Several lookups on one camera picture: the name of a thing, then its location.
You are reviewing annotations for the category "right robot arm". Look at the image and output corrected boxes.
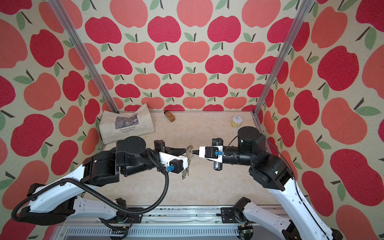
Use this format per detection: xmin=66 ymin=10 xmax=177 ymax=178
xmin=193 ymin=127 xmax=343 ymax=240

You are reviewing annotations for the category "right aluminium frame post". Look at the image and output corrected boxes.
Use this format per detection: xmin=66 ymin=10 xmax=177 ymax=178
xmin=253 ymin=0 xmax=315 ymax=118

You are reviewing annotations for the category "front aluminium rail base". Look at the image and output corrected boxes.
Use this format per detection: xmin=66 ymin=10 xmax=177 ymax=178
xmin=49 ymin=205 xmax=311 ymax=240

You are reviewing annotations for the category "small amber bottle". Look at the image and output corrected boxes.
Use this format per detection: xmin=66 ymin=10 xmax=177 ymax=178
xmin=164 ymin=110 xmax=176 ymax=123

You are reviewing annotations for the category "beige printed tote bag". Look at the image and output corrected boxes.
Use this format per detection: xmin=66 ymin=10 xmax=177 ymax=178
xmin=99 ymin=104 xmax=155 ymax=144

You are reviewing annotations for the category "aluminium frame post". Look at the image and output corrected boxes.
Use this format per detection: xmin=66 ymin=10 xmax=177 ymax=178
xmin=253 ymin=0 xmax=315 ymax=118
xmin=48 ymin=0 xmax=120 ymax=113

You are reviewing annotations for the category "metal key organizer plate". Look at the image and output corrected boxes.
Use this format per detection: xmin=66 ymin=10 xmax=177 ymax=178
xmin=182 ymin=145 xmax=194 ymax=180

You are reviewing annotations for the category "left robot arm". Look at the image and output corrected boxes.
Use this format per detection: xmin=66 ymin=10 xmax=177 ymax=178
xmin=11 ymin=136 xmax=188 ymax=226

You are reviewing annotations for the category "left aluminium frame post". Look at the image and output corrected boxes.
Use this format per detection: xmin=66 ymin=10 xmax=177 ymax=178
xmin=48 ymin=0 xmax=120 ymax=113

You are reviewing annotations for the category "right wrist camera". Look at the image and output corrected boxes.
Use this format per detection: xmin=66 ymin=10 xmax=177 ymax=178
xmin=199 ymin=146 xmax=224 ymax=163

